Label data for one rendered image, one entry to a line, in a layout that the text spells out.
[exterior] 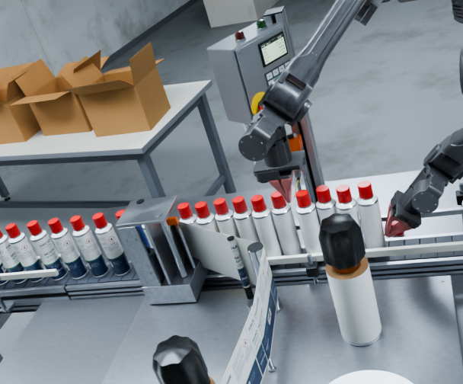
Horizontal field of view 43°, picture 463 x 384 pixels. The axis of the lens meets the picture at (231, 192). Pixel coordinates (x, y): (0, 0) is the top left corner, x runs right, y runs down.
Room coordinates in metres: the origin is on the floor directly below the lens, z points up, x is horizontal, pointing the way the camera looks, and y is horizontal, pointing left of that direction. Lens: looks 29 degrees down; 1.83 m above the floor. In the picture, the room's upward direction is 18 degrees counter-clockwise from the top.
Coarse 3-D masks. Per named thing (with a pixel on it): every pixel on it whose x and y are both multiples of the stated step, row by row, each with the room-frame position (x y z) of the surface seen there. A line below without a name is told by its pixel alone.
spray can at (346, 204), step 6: (342, 186) 1.22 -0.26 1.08; (348, 186) 1.21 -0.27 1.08; (342, 192) 1.19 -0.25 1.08; (348, 192) 1.19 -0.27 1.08; (342, 198) 1.19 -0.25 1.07; (348, 198) 1.19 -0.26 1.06; (336, 204) 1.21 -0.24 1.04; (342, 204) 1.20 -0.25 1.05; (348, 204) 1.19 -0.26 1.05; (354, 204) 1.19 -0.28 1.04; (342, 210) 1.19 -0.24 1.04; (348, 210) 1.18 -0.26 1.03; (354, 210) 1.19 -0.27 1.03; (354, 216) 1.18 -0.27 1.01
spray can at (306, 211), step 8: (296, 192) 1.26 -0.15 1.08; (304, 192) 1.24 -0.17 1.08; (304, 200) 1.23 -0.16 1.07; (296, 208) 1.25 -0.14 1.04; (304, 208) 1.23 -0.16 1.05; (312, 208) 1.23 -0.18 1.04; (304, 216) 1.22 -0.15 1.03; (312, 216) 1.22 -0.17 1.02; (304, 224) 1.23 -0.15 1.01; (312, 224) 1.22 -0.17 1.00; (304, 232) 1.23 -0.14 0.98; (312, 232) 1.22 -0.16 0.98; (304, 240) 1.24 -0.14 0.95; (312, 240) 1.22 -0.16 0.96; (312, 248) 1.22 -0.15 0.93; (320, 248) 1.22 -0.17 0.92
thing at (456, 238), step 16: (400, 240) 1.21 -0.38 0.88; (416, 240) 1.19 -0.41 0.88; (432, 240) 1.17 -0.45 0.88; (448, 240) 1.15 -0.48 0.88; (400, 256) 1.15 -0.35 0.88; (416, 256) 1.13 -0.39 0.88; (432, 256) 1.11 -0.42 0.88; (448, 256) 1.09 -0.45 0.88; (112, 272) 1.49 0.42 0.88; (208, 272) 1.33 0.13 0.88
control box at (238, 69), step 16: (256, 32) 1.34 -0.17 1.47; (272, 32) 1.33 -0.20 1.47; (208, 48) 1.34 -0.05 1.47; (224, 48) 1.30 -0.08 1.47; (240, 48) 1.28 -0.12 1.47; (256, 48) 1.30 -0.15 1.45; (288, 48) 1.35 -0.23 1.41; (224, 64) 1.30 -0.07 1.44; (240, 64) 1.27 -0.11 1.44; (256, 64) 1.29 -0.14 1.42; (272, 64) 1.32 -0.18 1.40; (224, 80) 1.32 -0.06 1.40; (240, 80) 1.27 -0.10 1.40; (256, 80) 1.29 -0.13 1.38; (224, 96) 1.33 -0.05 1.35; (240, 96) 1.28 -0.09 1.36; (256, 96) 1.28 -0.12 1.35; (240, 112) 1.30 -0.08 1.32; (256, 112) 1.27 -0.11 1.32
